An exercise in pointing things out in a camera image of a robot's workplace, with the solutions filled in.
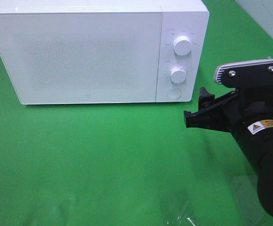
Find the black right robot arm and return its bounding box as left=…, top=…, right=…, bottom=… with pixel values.
left=184, top=85, right=273, bottom=217

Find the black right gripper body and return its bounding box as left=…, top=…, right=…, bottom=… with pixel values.
left=197, top=82, right=273, bottom=139

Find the white microwave oven body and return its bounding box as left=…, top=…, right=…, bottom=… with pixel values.
left=0, top=0, right=209, bottom=102

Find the white microwave knob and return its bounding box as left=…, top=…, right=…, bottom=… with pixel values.
left=170, top=66, right=186, bottom=84
left=173, top=35, right=192, bottom=56

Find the white microwave door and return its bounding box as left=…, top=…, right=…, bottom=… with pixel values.
left=0, top=13, right=161, bottom=105

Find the upper white microwave knob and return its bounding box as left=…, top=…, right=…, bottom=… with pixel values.
left=173, top=35, right=192, bottom=56

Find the round door release button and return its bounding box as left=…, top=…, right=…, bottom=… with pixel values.
left=168, top=88, right=181, bottom=99

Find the lower white microwave knob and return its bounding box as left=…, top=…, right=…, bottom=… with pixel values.
left=170, top=66, right=186, bottom=84

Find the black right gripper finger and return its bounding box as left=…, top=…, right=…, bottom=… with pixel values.
left=198, top=87, right=215, bottom=110
left=184, top=111, right=228, bottom=132

